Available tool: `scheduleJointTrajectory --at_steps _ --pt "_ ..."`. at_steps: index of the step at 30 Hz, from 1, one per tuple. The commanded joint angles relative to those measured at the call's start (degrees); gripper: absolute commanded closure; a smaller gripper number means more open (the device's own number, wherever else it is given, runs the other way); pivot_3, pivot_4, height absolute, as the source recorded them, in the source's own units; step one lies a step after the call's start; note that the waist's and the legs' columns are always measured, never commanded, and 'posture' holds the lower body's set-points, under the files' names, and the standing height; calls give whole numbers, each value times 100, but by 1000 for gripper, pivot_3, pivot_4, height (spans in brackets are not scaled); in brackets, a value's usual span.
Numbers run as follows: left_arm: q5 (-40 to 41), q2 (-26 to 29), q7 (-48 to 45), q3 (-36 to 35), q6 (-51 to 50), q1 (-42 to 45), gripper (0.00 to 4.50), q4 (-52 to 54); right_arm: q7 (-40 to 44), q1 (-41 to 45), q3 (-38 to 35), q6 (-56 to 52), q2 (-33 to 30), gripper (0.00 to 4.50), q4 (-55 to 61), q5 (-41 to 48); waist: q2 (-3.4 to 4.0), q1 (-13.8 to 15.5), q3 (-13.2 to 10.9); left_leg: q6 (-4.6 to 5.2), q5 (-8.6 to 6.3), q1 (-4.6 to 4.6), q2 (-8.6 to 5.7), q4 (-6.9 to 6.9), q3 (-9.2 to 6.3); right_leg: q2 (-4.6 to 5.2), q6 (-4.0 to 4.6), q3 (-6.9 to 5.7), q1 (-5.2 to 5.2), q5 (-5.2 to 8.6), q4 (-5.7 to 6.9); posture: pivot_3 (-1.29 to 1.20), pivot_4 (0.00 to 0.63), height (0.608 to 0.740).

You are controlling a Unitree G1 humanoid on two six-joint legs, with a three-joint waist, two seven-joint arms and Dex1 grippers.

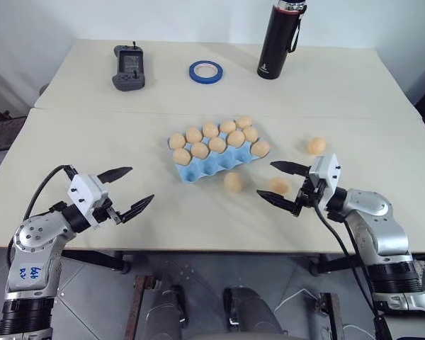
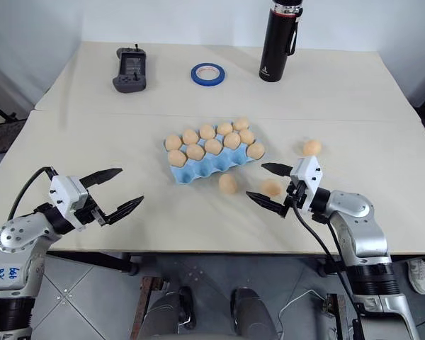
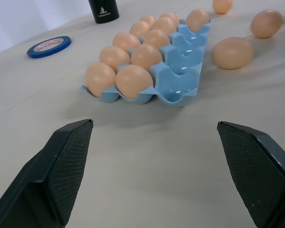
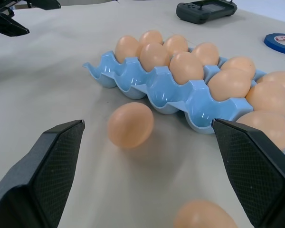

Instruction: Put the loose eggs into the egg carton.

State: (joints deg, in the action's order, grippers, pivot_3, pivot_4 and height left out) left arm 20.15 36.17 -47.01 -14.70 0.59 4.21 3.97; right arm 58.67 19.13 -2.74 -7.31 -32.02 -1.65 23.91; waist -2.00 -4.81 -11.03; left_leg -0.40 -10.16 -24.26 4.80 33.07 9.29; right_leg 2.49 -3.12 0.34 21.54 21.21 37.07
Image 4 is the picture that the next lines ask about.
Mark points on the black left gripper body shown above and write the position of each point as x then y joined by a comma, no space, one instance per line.
1,7

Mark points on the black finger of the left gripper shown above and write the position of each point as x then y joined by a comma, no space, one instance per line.
45,4
7,26

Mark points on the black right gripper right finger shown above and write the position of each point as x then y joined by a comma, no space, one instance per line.
259,171

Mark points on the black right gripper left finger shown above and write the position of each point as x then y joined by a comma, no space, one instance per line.
31,185

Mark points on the light blue plastic egg tray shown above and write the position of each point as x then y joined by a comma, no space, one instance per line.
162,95

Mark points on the tan egg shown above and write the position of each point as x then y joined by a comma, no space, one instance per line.
229,84
281,78
206,53
268,97
186,67
130,124
241,64
204,215
150,38
263,128
154,56
177,45
127,48

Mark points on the blue tape roll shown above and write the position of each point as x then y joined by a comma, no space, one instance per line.
273,44

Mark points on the black handheld remote controller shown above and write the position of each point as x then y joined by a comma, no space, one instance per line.
204,10

